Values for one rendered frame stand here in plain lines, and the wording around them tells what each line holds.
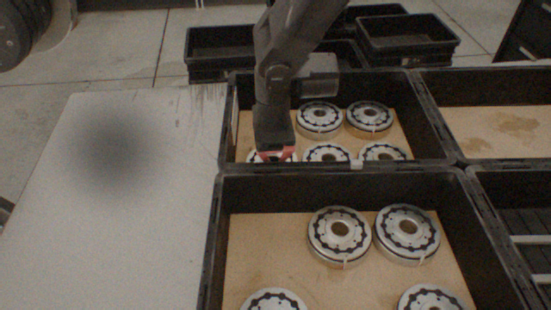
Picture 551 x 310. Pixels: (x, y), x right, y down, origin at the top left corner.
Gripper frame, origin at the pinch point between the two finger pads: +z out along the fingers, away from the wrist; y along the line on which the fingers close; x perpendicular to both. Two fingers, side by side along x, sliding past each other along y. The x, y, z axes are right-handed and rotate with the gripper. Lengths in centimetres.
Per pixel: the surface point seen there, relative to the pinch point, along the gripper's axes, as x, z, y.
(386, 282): -14.4, 3.6, -24.9
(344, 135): -17.0, 4.0, 8.9
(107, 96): 45, 18, 50
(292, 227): -1.8, 3.9, -13.2
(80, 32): 124, 92, 246
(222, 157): 9.1, -5.8, -4.3
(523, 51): -139, 44, 101
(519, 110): -60, 4, 12
